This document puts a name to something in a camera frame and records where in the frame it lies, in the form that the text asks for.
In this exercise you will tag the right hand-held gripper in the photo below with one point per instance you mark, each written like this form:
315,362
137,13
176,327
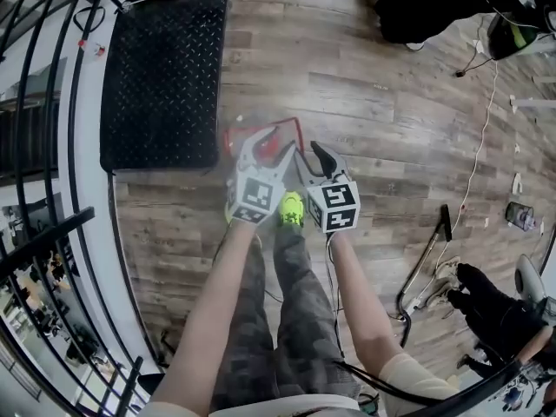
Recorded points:
334,202

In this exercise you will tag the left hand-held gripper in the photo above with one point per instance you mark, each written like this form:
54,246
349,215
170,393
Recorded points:
254,198

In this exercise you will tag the black platform cart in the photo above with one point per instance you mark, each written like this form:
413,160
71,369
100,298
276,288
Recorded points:
165,81

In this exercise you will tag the person's left forearm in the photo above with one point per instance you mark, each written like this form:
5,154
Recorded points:
208,311

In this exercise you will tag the person's right forearm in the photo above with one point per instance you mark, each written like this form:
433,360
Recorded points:
365,306

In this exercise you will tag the person's right neon yellow shoe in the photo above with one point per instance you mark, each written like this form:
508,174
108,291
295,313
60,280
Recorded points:
291,209

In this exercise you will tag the person's neon yellow shoe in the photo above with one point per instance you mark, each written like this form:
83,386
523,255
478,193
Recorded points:
227,212
291,209

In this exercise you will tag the person's left neon yellow shoe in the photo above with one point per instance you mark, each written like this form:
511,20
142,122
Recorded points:
227,212

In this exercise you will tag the stick vacuum cleaner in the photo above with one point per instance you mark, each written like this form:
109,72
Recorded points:
423,263

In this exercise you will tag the person's camouflage trousers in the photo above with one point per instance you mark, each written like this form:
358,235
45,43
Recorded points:
299,311

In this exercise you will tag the small red white object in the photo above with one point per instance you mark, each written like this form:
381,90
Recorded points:
99,50

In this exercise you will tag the white paper scrap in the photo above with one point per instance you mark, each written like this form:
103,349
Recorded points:
478,46
517,183
517,148

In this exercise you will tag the black and green device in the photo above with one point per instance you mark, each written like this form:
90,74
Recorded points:
508,37

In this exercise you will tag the person's beige shirt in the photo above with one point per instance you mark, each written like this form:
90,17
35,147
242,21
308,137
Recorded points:
417,385

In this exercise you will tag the white round fan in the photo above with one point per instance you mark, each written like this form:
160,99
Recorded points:
530,280

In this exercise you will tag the black metal railing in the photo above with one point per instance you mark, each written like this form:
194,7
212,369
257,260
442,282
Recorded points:
26,102

